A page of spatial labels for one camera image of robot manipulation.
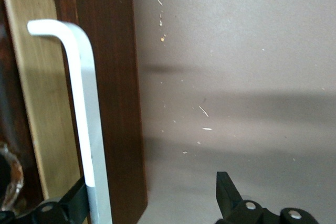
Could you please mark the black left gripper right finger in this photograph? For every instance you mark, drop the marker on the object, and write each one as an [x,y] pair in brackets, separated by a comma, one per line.
[236,208]

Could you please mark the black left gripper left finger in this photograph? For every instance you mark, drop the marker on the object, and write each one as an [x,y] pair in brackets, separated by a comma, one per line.
[60,211]

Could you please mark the wooden drawer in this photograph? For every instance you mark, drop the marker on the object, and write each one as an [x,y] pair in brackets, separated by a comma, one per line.
[113,77]

